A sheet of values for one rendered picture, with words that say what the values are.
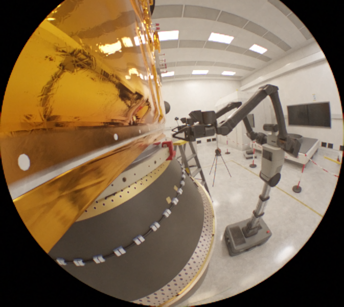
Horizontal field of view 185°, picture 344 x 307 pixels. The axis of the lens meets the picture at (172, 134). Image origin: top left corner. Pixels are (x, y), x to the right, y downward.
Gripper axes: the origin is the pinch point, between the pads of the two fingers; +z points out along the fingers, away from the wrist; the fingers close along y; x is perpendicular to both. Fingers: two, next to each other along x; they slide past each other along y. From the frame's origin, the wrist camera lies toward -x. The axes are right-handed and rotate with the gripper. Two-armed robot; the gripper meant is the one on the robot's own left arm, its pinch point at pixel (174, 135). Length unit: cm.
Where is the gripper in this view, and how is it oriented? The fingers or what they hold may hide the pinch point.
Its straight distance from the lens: 50.6
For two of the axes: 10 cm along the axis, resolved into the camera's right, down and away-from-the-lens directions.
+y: 0.1, 0.9, -10.0
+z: -9.9, 1.4, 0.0
